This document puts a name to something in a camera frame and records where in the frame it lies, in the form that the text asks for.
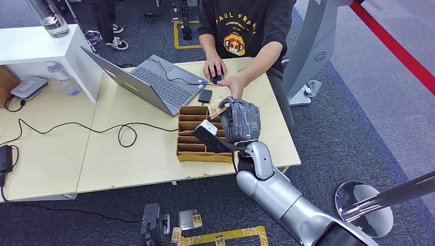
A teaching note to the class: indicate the person's right hand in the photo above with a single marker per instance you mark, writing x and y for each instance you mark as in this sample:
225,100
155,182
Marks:
214,61

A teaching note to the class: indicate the person's left hand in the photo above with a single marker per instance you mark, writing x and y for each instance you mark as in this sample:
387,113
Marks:
237,84

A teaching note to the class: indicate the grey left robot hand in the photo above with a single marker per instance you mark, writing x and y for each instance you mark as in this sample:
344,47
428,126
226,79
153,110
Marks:
151,224

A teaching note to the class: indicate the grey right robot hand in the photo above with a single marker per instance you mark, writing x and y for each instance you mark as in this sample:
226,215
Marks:
243,120

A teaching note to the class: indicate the black computer mouse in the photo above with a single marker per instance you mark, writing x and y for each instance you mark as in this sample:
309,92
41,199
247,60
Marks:
217,78

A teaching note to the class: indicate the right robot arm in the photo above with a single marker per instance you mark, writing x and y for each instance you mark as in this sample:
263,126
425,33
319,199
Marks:
282,203

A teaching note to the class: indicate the person's left forearm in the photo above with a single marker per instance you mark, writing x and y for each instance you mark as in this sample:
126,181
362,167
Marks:
261,59

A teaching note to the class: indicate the person's right forearm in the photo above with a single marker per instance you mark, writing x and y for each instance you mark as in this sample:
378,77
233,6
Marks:
208,46

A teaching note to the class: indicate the person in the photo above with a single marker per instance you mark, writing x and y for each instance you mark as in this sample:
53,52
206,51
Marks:
244,20
105,20

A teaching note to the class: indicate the small black flat device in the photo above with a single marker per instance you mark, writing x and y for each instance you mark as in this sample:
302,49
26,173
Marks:
205,96

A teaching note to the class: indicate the yellow tape floor square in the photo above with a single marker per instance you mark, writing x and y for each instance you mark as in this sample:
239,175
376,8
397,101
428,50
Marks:
175,37

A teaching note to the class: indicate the grey laptop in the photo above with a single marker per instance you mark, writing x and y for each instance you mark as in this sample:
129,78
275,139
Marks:
163,85

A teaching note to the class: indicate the wooden slotted organizer box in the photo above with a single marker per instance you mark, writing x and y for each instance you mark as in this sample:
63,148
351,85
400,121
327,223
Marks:
192,149

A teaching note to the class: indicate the clear plastic bag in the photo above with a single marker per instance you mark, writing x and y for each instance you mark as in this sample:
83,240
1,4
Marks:
312,87

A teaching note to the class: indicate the grey kiosk stand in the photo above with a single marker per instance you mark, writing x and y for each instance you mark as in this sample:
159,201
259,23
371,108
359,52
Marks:
309,51

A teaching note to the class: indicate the yellow floor tape marker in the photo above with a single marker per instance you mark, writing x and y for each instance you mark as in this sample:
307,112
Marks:
238,233

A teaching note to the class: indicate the clear plastic water bottle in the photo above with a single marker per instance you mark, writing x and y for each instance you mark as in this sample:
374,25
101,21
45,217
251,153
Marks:
64,81

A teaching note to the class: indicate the black power adapter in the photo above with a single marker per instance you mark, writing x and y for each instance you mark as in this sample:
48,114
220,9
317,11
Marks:
5,159

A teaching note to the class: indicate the chrome stanchion base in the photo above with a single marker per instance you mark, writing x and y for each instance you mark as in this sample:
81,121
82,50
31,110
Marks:
367,224

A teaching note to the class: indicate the clear glass bottle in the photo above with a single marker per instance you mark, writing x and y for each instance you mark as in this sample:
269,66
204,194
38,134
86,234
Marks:
54,23

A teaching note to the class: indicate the white shelf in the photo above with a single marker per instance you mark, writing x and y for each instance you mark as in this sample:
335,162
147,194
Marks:
34,44

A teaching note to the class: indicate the grey router box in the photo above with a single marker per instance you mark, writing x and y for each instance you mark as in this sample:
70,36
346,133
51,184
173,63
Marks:
29,87

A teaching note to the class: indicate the brown wooden box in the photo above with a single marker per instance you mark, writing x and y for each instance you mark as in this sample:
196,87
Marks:
6,85

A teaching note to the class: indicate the black camera bracket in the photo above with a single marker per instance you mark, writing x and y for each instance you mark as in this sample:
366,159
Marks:
212,142

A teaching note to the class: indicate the black stand post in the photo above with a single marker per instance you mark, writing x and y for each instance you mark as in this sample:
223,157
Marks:
186,32

